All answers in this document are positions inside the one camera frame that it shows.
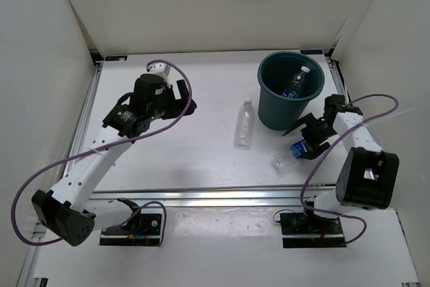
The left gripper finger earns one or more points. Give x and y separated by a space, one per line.
187 109
184 94

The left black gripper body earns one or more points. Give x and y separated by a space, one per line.
168 107

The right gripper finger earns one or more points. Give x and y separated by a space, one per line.
313 150
305 120

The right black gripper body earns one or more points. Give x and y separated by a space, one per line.
316 133

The crushed bottle blue label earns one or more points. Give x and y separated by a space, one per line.
289 158

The clear bottle blue label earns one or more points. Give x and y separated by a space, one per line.
296 83

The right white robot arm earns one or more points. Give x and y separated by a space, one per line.
368 175

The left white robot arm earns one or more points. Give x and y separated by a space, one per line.
63 208

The dark teal plastic bin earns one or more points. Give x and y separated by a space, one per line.
275 73

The clear bottle no label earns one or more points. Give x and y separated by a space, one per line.
244 125

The right blue sticker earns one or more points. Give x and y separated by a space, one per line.
312 52

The blue sticker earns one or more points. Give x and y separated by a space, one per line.
312 52
116 58

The left blue sticker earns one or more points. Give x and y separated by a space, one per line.
116 58

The aluminium front rail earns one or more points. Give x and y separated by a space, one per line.
252 196

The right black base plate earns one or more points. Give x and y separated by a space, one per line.
304 230

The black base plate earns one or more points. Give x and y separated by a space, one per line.
145 230
304 230

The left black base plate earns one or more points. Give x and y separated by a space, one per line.
145 230

